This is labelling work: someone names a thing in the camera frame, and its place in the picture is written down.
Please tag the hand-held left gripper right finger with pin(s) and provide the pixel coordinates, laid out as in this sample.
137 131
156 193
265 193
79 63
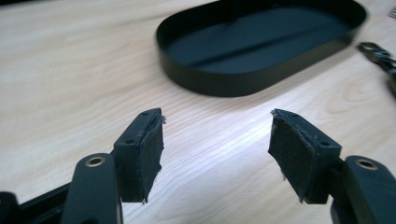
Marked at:
299 155

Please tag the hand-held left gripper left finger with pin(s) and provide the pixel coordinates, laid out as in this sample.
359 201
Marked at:
137 158

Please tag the black oval tray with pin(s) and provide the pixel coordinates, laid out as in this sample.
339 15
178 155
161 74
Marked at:
249 53

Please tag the dark shiny metal object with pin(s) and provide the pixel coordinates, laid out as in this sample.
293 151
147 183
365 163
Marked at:
378 57

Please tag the small silver object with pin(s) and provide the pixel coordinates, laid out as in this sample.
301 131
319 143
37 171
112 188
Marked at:
393 13

